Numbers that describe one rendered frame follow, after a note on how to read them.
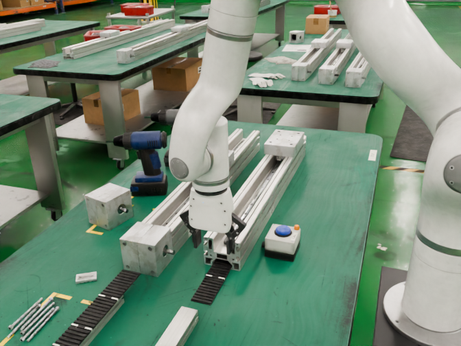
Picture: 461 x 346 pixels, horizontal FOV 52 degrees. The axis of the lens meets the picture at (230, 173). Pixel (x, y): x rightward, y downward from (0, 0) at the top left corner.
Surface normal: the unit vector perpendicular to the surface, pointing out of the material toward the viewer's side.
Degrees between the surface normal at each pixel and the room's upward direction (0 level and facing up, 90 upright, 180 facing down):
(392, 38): 79
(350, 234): 0
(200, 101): 44
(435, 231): 94
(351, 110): 90
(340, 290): 0
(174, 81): 90
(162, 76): 89
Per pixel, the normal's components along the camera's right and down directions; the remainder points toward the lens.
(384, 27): -0.36, 0.11
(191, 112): -0.29, -0.28
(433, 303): -0.53, 0.38
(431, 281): -0.69, 0.32
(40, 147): -0.32, 0.40
